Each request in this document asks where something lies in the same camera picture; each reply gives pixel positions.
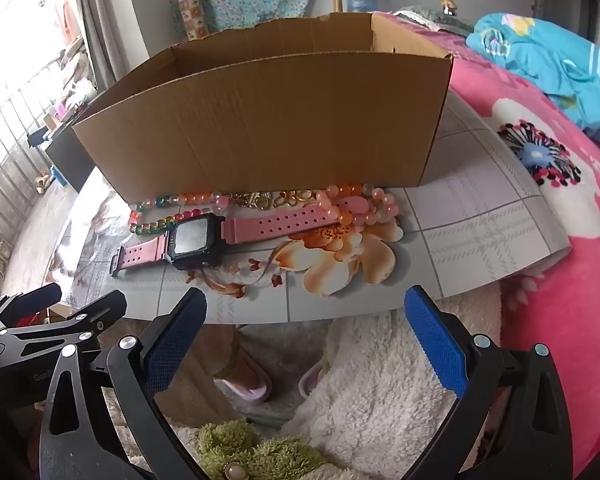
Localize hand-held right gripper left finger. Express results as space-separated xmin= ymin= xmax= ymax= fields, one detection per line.
xmin=39 ymin=287 xmax=208 ymax=480

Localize pink and black wristwatch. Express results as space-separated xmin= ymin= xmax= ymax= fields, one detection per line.
xmin=111 ymin=195 xmax=371 ymax=277

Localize pink bead bracelet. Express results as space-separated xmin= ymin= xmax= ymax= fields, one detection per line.
xmin=325 ymin=182 xmax=401 ymax=228

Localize dark grey panel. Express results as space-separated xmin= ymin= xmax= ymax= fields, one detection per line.
xmin=47 ymin=127 xmax=98 ymax=193

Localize green plush decoration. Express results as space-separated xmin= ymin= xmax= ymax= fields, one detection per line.
xmin=196 ymin=419 xmax=331 ymax=480

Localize brown cardboard box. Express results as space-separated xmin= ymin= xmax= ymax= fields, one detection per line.
xmin=71 ymin=11 xmax=454 ymax=198

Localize lilac slipper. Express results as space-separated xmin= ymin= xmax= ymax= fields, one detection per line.
xmin=299 ymin=365 xmax=331 ymax=398
xmin=214 ymin=345 xmax=273 ymax=403

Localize blue printed quilt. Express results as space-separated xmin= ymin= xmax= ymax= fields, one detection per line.
xmin=466 ymin=11 xmax=600 ymax=147

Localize metal balcony railing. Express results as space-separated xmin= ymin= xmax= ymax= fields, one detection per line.
xmin=0 ymin=35 xmax=101 ymax=306

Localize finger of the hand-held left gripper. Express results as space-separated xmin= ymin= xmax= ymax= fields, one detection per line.
xmin=0 ymin=290 xmax=128 ymax=361
xmin=0 ymin=282 xmax=63 ymax=333

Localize grey curtain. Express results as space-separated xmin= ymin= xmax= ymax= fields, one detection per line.
xmin=75 ymin=0 xmax=131 ymax=91

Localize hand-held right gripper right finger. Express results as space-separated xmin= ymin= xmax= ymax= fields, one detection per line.
xmin=404 ymin=285 xmax=573 ymax=480

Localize white fluffy robe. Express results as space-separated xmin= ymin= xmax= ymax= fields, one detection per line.
xmin=170 ymin=305 xmax=503 ymax=480

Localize pile of gold charms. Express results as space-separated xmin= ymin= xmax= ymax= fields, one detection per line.
xmin=229 ymin=190 xmax=317 ymax=211

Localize pink floral blanket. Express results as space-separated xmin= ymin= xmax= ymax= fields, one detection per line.
xmin=372 ymin=10 xmax=600 ymax=478

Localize multicolour bead bracelet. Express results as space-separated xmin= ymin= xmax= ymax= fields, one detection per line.
xmin=129 ymin=191 xmax=231 ymax=236

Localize green floral pillow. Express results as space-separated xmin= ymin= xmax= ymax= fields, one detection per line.
xmin=392 ymin=6 xmax=473 ymax=36

